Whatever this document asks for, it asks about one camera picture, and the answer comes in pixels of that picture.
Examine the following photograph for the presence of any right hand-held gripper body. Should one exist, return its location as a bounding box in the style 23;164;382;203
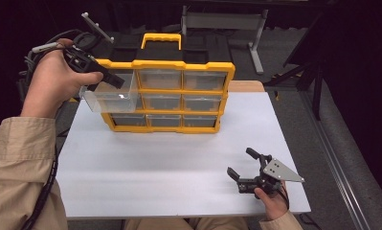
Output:
236;153;305;196

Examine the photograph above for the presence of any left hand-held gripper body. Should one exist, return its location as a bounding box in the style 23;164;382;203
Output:
63;11;115;78

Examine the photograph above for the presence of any clear plastic drawer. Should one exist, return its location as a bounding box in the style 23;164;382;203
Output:
79;68;139;114

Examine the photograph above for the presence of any yellow black organizer cabinet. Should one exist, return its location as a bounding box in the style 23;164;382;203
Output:
94;33;236;134

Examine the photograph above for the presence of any person's right hand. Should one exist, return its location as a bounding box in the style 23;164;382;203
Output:
254;181;290;221

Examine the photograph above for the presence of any person's left hand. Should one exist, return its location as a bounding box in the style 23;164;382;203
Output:
20;37;104;119

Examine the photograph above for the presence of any grid of clear drawers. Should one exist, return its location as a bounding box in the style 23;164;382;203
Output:
110;69;228;128

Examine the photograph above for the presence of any black stand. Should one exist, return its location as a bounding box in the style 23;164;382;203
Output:
262;12;327;122

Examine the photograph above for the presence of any thin black cable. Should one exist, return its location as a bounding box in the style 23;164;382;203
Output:
275;184;291;211

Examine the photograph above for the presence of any white cable connector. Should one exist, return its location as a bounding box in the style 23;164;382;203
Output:
31;41;64;54

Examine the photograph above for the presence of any metal floor rail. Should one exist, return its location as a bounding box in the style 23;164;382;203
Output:
298;90;373;230

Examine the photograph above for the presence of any black corrugated cable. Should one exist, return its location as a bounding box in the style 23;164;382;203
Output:
20;145;59;230

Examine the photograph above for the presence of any grey metal frame stand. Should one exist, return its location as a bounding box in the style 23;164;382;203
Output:
180;5;270;77

